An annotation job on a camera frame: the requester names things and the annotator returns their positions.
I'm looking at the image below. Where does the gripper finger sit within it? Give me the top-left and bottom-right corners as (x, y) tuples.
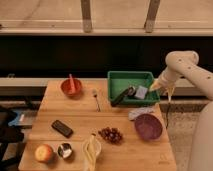
(149, 83), (157, 92)
(167, 87), (174, 102)

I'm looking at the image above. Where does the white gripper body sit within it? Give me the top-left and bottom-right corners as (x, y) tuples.
(152, 69), (177, 90)

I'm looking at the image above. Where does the black handled brush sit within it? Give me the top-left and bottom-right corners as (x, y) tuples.
(111, 86), (136, 107)

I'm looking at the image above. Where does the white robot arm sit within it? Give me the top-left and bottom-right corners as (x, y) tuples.
(150, 51), (213, 171)

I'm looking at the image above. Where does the grey sponge block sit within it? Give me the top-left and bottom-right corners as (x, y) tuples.
(135, 86), (148, 99)

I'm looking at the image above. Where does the crumpled grey cloth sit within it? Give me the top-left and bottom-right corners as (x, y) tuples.
(128, 107), (154, 121)

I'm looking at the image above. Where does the green plastic bin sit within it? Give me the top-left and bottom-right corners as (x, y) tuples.
(108, 71), (160, 106)

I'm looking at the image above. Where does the metal fork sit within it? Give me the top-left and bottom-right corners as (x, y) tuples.
(92, 89), (101, 112)

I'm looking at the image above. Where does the bunch of dark grapes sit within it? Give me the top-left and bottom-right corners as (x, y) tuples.
(98, 127), (123, 144)

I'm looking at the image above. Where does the orange carrot stick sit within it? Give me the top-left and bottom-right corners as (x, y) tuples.
(69, 74), (75, 94)

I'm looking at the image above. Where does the red bowl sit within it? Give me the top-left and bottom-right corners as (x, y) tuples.
(61, 78), (82, 97)

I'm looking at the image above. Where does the banana in glass bowl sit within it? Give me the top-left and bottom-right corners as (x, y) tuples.
(82, 134), (101, 171)

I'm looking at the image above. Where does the black rectangular remote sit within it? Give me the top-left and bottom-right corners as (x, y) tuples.
(51, 120), (73, 138)

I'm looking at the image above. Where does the small metal cup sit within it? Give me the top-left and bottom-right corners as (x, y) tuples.
(58, 143), (73, 159)

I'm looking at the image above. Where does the red yellow apple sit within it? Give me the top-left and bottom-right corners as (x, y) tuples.
(35, 144), (53, 163)

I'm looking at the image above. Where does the black bag with blue item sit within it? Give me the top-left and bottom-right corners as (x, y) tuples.
(0, 105), (26, 171)

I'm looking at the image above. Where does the right window frame post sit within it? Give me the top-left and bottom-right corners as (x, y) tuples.
(144, 0), (160, 33)

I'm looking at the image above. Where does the window frame post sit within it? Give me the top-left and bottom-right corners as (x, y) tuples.
(144, 0), (160, 33)
(81, 0), (92, 33)

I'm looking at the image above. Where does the left window frame post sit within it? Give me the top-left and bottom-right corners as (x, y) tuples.
(81, 0), (92, 33)

